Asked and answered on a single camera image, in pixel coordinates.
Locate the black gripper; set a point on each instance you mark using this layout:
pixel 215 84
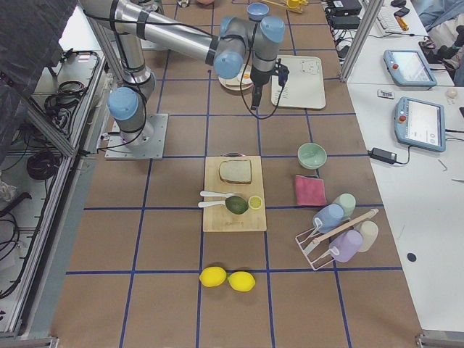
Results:
pixel 258 77

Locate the bread slice from board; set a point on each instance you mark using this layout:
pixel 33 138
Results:
pixel 236 171

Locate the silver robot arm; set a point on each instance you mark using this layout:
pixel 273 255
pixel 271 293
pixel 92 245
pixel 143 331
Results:
pixel 253 41

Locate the cream round plate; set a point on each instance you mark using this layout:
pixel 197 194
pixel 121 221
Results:
pixel 237 83

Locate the cream bear tray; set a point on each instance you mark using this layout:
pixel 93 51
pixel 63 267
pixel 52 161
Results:
pixel 304 87

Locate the blue bowl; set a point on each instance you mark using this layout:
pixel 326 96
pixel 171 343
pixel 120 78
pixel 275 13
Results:
pixel 257 11

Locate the green bowl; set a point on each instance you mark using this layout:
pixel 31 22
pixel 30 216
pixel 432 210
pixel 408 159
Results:
pixel 311 156

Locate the lemon half slice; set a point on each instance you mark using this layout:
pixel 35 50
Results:
pixel 255 202

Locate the pink cloth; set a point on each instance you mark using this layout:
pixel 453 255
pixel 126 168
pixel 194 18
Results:
pixel 310 191

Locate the avocado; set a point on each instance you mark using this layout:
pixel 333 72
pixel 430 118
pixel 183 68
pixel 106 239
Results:
pixel 236 204

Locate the white plastic knife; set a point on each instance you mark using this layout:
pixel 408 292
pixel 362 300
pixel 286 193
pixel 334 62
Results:
pixel 216 194

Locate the white plastic spoon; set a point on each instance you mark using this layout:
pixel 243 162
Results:
pixel 211 203

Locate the wooden cutting board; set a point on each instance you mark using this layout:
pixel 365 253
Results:
pixel 217 218

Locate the green cup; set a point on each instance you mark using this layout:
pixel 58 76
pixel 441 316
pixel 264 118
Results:
pixel 347 202

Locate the black power adapter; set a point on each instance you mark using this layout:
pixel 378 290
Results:
pixel 383 155

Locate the blue cup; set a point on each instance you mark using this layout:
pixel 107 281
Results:
pixel 328 218

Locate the white keyboard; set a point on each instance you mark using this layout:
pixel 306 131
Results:
pixel 389 23

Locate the teach pendant far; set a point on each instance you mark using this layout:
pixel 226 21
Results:
pixel 409 68

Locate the teach pendant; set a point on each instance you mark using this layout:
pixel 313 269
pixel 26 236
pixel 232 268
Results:
pixel 420 123
pixel 409 68

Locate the teach pendant near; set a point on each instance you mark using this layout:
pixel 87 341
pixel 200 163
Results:
pixel 420 123

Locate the beige cup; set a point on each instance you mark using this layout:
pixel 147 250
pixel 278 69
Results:
pixel 369 232

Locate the purple cup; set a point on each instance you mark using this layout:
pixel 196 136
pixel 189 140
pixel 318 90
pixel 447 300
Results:
pixel 345 246

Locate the yellow lemon right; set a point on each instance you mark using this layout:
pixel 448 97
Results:
pixel 241 281

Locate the yellow lemon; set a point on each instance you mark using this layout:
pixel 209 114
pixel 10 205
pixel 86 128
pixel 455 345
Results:
pixel 241 281
pixel 212 276

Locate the yellow lemon left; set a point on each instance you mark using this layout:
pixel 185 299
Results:
pixel 212 276

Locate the aluminium frame post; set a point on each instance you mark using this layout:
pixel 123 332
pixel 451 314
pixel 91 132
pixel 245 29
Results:
pixel 366 24

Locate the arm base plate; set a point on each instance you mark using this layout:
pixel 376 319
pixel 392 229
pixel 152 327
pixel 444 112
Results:
pixel 149 145

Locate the white wire cup rack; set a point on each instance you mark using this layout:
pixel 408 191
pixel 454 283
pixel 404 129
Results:
pixel 332 239

